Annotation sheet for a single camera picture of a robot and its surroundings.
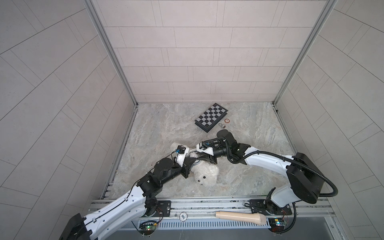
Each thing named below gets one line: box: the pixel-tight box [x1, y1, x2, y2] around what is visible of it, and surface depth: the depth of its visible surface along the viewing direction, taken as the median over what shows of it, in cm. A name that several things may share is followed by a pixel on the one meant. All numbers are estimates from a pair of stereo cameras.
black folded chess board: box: [194, 102, 229, 133], surface depth 107 cm
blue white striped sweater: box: [190, 159, 202, 170], surface depth 75 cm
